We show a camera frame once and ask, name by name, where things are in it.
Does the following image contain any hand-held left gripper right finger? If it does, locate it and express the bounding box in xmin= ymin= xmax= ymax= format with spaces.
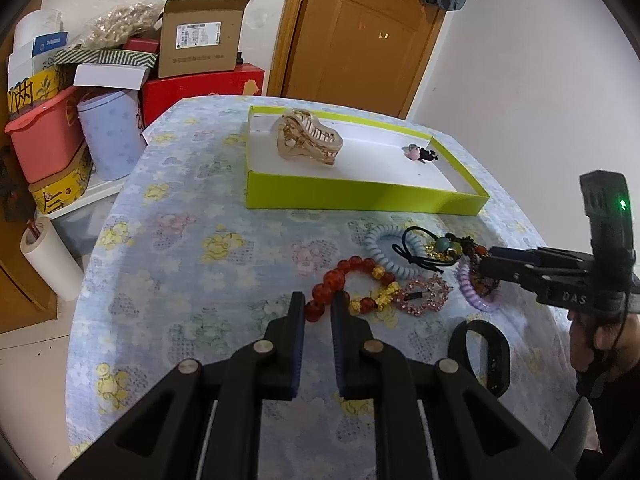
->
xmin=330 ymin=291 xmax=576 ymax=480

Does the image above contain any yellow printed tin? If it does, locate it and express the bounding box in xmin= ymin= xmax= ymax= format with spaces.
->
xmin=6 ymin=67 xmax=76 ymax=121
xmin=28 ymin=145 xmax=93 ymax=216

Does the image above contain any green striped box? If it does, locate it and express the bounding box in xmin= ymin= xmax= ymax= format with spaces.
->
xmin=54 ymin=49 xmax=158 ymax=68

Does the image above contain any red bead bracelet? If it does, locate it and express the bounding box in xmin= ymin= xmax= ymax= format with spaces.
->
xmin=305 ymin=256 xmax=401 ymax=323

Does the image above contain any black wristband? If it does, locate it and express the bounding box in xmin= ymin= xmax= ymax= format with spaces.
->
xmin=446 ymin=319 xmax=512 ymax=396

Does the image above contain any yellow-green cardboard tray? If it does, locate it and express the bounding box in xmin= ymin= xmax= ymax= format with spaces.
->
xmin=245 ymin=106 xmax=491 ymax=216

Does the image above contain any person's right forearm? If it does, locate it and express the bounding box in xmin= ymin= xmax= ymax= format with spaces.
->
xmin=575 ymin=360 xmax=640 ymax=480

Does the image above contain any pink bead hair tie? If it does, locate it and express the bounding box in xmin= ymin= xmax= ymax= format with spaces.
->
xmin=401 ymin=143 xmax=440 ymax=163

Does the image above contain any pale blue cylindrical container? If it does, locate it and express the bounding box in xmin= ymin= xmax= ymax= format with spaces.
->
xmin=76 ymin=91 xmax=147 ymax=181

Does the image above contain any brown wooden cabinet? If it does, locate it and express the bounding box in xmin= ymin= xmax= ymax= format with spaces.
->
xmin=0 ymin=255 xmax=58 ymax=333

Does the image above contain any pink rhinestone hair clip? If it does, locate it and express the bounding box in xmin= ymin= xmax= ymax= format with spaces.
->
xmin=395 ymin=276 xmax=453 ymax=315

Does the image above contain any white box with blue label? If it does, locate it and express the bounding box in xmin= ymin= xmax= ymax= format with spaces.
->
xmin=7 ymin=30 xmax=71 ymax=81

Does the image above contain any pink plastic basket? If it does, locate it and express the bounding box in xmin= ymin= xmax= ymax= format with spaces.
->
xmin=5 ymin=85 xmax=88 ymax=183

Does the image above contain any beige hair claw clip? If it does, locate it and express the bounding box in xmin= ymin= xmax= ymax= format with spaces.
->
xmin=272 ymin=108 xmax=345 ymax=167

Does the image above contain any light blue spiral hair tie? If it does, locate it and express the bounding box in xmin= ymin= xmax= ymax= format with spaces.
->
xmin=363 ymin=225 xmax=426 ymax=278

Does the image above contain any open cardboard box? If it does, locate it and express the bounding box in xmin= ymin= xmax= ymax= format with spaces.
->
xmin=159 ymin=0 xmax=251 ymax=79

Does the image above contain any clear bag of gold items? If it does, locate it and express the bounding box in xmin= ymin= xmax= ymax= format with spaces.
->
xmin=80 ymin=2 xmax=166 ymax=51

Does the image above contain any large red box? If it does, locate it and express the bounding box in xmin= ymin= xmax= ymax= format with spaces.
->
xmin=140 ymin=63 xmax=266 ymax=128

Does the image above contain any large white paper roll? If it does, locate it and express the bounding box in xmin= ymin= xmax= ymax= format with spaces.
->
xmin=12 ymin=9 xmax=66 ymax=56

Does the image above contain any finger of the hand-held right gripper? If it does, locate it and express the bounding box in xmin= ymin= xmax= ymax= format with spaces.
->
xmin=487 ymin=246 xmax=594 ymax=266
xmin=477 ymin=259 xmax=539 ymax=291

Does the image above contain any black cable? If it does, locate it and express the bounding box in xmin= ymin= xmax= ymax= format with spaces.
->
xmin=550 ymin=300 xmax=626 ymax=453

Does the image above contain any flat white box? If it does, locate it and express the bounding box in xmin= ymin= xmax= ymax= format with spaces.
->
xmin=73 ymin=63 xmax=153 ymax=92

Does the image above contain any purple spiral hair tie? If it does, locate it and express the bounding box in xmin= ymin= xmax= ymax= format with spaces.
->
xmin=456 ymin=260 xmax=501 ymax=312

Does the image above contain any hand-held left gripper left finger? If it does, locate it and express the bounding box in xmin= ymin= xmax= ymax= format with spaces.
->
xmin=57 ymin=291 xmax=307 ymax=480

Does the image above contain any black beaded hair tie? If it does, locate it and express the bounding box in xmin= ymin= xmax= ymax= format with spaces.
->
xmin=391 ymin=226 xmax=473 ymax=273

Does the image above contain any wooden door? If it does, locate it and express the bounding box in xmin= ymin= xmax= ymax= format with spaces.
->
xmin=270 ymin=0 xmax=448 ymax=121

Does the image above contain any person's right hand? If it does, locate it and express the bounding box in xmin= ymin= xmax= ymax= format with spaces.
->
xmin=567 ymin=305 xmax=640 ymax=376

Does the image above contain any dark red box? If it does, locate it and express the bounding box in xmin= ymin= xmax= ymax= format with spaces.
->
xmin=122 ymin=36 xmax=162 ymax=53

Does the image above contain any clear plastic storage box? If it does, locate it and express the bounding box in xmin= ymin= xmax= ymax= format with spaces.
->
xmin=50 ymin=180 xmax=126 ymax=256

